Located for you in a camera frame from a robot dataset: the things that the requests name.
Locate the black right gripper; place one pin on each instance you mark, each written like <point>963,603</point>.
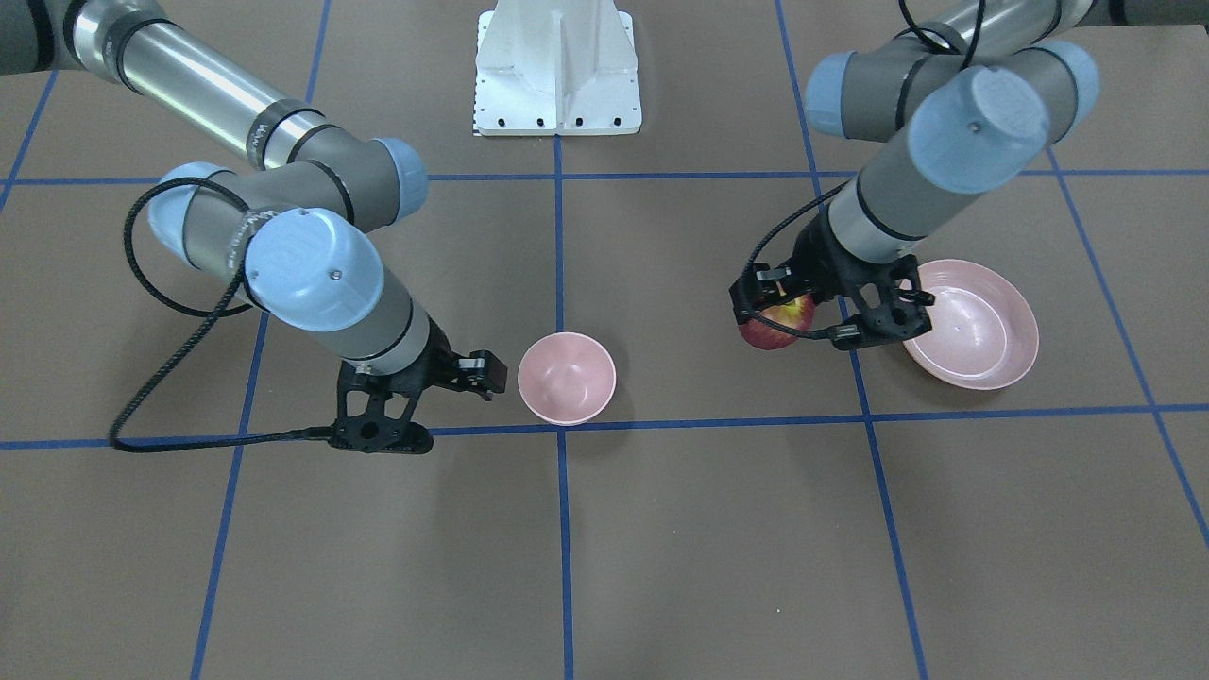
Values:
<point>435,360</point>

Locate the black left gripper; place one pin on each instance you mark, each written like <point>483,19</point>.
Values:
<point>820,257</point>

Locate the red apple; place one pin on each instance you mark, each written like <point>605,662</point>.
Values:
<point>762,332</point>

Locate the pink bowl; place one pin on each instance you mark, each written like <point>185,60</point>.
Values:
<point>567,378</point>

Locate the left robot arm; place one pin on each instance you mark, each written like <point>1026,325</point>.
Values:
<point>960,105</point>

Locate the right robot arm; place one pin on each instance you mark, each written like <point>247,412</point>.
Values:
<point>290,235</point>

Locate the pink plate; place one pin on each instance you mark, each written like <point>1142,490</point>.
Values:
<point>984,335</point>

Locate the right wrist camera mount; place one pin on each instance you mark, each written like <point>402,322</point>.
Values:
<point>375,413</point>

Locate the white camera mast base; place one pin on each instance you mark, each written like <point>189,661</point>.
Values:
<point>547,68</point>

